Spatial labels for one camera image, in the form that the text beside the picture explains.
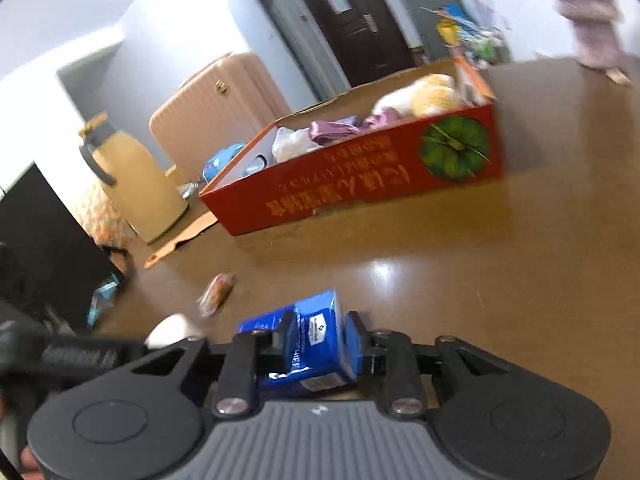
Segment orange strap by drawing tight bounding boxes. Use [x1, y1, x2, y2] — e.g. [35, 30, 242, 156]
[143, 209, 219, 270]

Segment light blue plush toy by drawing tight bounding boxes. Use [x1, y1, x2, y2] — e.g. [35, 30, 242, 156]
[243, 155, 268, 177]

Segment blue tissue packet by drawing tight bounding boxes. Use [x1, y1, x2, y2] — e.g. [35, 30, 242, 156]
[238, 289, 355, 399]

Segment pink ribbed suitcase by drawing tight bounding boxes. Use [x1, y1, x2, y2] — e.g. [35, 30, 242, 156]
[149, 52, 291, 180]

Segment pink textured vase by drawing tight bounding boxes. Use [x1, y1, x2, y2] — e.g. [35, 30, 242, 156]
[555, 0, 623, 72]

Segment dark entrance door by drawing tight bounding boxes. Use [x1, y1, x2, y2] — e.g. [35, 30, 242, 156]
[304, 0, 414, 87]

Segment blue wet wipes pack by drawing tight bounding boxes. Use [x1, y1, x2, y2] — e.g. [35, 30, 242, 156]
[202, 143, 245, 183]

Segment yellow white plush sheep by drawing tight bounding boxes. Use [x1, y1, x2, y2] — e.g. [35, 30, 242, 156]
[372, 74, 462, 118]

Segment cluttered storage rack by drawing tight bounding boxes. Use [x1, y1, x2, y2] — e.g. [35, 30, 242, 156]
[421, 4, 512, 70]

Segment yellow thermos jug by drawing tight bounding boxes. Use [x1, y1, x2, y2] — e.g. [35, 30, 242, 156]
[79, 112, 189, 244]

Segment brown scouring sponge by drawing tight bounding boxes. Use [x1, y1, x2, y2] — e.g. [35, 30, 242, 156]
[198, 273, 234, 318]

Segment fallen dried petal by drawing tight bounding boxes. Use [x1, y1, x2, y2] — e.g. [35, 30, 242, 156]
[605, 68, 631, 86]

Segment person's left hand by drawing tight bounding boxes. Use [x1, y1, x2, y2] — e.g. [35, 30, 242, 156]
[21, 446, 44, 480]

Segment red cardboard box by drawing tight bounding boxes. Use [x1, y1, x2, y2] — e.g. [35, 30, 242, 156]
[200, 58, 503, 235]

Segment pink satin scrunchie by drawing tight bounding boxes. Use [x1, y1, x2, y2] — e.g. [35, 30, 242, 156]
[309, 107, 401, 146]

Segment black paper shopping bag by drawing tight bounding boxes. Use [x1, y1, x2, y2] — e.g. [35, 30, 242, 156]
[1, 164, 122, 333]

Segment white foam cylinder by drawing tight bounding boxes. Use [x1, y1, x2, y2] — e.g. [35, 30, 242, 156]
[144, 313, 204, 350]

